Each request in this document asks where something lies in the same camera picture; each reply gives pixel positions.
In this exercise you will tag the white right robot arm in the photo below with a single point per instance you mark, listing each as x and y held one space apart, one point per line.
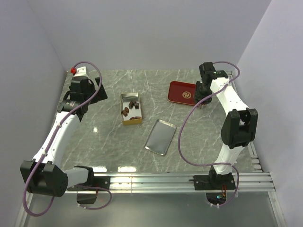
239 127

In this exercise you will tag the aluminium rail frame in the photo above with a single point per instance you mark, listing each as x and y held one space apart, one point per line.
147 189

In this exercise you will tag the black box under rail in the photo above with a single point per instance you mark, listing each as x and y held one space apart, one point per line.
86 198

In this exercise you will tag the red rectangular tray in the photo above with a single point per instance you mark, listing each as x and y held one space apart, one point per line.
181 93

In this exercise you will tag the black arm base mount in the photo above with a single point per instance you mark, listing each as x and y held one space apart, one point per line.
213 182

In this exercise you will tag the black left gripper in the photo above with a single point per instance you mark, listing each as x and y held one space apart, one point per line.
101 95

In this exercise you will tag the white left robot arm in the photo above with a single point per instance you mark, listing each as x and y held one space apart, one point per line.
43 174

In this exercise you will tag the electronics board with led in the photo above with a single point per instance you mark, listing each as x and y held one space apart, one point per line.
217 198

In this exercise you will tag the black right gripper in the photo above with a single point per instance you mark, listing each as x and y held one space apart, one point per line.
198 95

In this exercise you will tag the silver tin lid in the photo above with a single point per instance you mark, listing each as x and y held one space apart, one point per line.
160 137

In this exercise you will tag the gold metal tin box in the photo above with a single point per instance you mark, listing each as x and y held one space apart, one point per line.
125 99

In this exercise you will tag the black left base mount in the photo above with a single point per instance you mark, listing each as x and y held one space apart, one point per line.
99 181

